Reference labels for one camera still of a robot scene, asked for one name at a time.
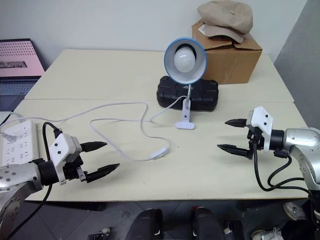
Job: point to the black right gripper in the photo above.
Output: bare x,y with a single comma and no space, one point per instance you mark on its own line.
257,141

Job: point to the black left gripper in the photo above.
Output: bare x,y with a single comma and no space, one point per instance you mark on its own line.
72,171

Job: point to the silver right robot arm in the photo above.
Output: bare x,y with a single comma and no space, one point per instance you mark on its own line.
300,137

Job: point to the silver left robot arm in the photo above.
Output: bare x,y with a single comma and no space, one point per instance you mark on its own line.
15,175

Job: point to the blue clip desk lamp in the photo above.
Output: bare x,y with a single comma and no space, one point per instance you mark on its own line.
175,73

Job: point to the black plastic tool case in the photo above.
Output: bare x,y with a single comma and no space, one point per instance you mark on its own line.
202,96

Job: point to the brown cardboard box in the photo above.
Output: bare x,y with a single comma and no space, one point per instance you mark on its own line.
232,65

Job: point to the white power strip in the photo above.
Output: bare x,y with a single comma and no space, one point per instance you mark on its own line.
25,145

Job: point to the black chair caster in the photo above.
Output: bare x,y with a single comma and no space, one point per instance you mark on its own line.
100,235

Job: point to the black rounded shape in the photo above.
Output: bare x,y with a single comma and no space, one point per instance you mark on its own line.
145,225
207,225

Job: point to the white round light bulb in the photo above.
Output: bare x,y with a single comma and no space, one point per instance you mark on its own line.
185,60

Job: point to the white box label sticker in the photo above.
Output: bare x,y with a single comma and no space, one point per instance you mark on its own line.
202,29

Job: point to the beige flat cap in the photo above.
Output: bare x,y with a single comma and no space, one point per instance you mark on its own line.
225,13

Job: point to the laptop with pink screen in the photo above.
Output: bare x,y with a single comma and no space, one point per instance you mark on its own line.
17,60

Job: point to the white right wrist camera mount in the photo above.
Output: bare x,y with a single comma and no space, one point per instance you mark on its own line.
261,120

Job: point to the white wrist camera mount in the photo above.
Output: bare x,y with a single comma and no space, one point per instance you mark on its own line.
62,147
261,120

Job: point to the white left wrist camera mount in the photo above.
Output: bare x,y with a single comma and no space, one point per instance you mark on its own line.
62,147

